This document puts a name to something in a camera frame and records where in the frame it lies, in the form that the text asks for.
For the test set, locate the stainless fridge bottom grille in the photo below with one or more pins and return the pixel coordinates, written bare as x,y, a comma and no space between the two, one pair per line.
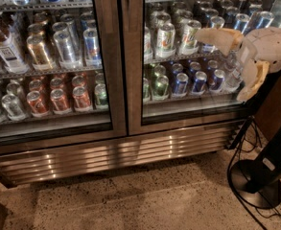
56,163

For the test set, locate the silver can lower left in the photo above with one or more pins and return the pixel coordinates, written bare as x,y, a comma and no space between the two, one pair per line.
14,107

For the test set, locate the orange soda can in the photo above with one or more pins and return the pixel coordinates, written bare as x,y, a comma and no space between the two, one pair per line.
38,104
60,102
81,99

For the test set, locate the green soda can left door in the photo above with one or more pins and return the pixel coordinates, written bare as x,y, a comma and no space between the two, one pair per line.
100,94

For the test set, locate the silver tall can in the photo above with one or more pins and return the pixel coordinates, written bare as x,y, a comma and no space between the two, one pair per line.
68,56

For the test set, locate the glass fridge door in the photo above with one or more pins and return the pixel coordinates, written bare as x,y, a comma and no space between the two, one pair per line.
45,17
143,18

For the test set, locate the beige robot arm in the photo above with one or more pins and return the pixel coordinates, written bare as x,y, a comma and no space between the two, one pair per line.
259,52

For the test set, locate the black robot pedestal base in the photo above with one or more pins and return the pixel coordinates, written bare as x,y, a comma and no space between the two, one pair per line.
257,182

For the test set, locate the white green soda can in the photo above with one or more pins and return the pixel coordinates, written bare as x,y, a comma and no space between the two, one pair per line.
188,44
165,41

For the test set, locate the orange soda can right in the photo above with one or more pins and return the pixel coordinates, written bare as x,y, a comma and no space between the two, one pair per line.
81,99

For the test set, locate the gold drink can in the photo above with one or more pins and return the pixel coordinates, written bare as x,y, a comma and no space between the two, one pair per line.
41,54

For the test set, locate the green can lower right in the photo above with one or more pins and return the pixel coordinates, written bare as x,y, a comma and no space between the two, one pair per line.
160,88

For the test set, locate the white green soda can right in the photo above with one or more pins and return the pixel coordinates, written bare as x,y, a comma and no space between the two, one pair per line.
188,44

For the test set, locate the orange soda can left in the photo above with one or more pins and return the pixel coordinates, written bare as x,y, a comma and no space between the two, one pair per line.
38,104

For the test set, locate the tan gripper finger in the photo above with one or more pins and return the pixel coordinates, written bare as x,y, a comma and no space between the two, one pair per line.
253,75
225,40

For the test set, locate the brown tea bottle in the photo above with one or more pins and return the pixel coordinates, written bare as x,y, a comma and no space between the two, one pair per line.
11,52

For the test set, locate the orange soda can middle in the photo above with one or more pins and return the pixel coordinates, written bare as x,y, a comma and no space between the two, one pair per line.
60,102

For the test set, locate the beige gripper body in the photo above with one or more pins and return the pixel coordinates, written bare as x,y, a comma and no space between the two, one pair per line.
264,47

